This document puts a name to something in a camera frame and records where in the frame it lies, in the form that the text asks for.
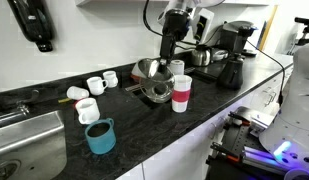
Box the black wall dispenser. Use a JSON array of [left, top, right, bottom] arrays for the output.
[[7, 0, 54, 53]]

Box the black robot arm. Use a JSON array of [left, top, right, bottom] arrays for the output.
[[158, 0, 225, 66]]

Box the white cup lying down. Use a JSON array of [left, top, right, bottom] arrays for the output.
[[66, 86, 89, 100]]

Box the white mug back left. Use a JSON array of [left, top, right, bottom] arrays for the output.
[[87, 76, 108, 96]]

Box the white paper roll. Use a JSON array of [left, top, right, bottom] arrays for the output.
[[169, 60, 185, 75]]

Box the silver kettle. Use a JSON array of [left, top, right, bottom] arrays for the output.
[[191, 45, 211, 67]]

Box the silver metal funnel dripper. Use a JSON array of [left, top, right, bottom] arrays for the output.
[[137, 58, 174, 103]]

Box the white mug front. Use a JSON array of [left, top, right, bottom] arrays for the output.
[[75, 98, 100, 124]]

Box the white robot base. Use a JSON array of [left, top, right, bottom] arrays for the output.
[[259, 44, 309, 170]]

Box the black coffee machine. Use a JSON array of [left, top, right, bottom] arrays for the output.
[[219, 21, 257, 54]]

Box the white cup with red band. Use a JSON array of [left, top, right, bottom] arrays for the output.
[[172, 75, 192, 113]]

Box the white mug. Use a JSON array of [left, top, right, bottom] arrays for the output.
[[75, 98, 100, 124], [103, 71, 118, 88], [87, 76, 108, 96]]

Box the blue ceramic mug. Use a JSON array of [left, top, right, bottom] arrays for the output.
[[85, 118, 116, 154]]

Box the black power cable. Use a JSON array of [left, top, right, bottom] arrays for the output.
[[246, 39, 287, 106]]

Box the stainless steel sink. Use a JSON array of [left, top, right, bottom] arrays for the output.
[[0, 111, 67, 180]]

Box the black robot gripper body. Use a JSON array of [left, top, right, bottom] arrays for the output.
[[162, 9, 190, 41]]

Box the sink faucet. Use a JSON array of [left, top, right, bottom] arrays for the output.
[[0, 89, 40, 130]]

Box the black scale with label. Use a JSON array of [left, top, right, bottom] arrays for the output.
[[184, 66, 222, 82]]

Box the white mug back right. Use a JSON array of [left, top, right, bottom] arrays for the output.
[[103, 71, 118, 88]]

